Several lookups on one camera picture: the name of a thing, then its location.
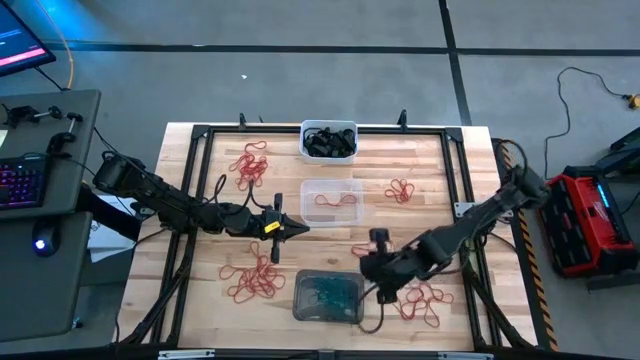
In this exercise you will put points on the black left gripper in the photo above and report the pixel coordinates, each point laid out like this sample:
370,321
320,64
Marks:
245,220

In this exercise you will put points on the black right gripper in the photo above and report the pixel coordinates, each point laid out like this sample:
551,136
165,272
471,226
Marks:
400,265

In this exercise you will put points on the red rubber band tangle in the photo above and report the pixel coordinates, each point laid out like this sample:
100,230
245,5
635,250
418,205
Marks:
360,248
250,167
425,300
255,280

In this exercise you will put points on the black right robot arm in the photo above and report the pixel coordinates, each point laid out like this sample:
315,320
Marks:
480,215

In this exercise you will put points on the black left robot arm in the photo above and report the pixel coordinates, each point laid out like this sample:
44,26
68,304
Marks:
165,197

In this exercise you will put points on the yellow tape tag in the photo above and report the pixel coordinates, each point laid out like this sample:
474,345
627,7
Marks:
272,227

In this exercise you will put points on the smoky grey plastic basket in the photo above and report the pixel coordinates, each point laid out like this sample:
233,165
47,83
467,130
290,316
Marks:
300,280

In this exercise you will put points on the clear plastic basket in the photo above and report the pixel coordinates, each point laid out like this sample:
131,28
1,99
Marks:
350,217

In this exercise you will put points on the white plastic basket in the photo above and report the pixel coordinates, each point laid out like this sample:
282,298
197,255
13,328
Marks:
303,152

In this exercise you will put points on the yellow black hazard tape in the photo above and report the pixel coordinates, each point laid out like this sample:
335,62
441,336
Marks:
536,280

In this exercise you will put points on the black support beam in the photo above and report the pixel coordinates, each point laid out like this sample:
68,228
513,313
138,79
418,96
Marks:
107,215

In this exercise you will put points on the white paper sheet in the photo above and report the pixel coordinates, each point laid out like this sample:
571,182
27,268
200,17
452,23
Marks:
105,245

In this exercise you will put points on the red black tool case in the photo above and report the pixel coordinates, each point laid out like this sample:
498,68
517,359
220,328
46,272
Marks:
580,225

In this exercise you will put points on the black computer mouse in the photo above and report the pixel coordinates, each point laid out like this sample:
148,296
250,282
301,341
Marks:
47,237

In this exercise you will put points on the black metal clamp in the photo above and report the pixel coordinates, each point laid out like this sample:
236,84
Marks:
20,114
60,140

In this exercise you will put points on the backlit black keyboard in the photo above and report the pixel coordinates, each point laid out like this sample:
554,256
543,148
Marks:
20,182

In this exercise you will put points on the black equipment case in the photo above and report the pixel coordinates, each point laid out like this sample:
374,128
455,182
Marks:
625,160

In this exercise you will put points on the computer monitor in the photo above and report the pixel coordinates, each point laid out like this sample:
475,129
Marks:
20,45

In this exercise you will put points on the black aluminium table frame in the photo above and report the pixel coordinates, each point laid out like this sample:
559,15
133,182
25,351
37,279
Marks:
280,131

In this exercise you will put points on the black frame clamp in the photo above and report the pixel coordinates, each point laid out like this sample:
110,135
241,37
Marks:
243,120
402,120

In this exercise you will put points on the silver metal bracket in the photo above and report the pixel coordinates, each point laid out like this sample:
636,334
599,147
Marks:
185,354
465,356

